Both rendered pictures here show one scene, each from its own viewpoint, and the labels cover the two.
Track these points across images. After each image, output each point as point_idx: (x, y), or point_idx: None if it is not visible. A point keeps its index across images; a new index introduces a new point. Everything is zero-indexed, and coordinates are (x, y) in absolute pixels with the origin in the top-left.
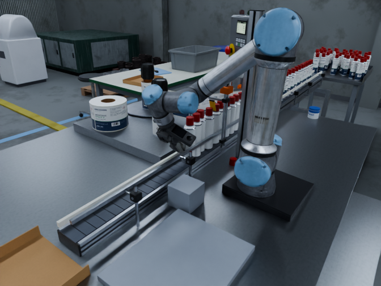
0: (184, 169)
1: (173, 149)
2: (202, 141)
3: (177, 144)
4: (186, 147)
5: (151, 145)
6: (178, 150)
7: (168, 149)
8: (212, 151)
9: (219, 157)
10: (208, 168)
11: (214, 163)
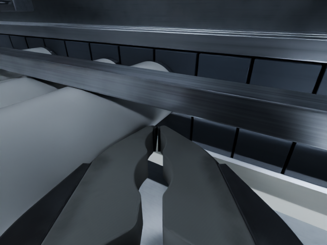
0: (259, 59)
1: (296, 244)
2: (16, 61)
3: (206, 244)
4: (125, 131)
5: (159, 238)
6: (220, 177)
7: (144, 187)
8: (52, 36)
9: (60, 17)
10: (132, 0)
11: (96, 8)
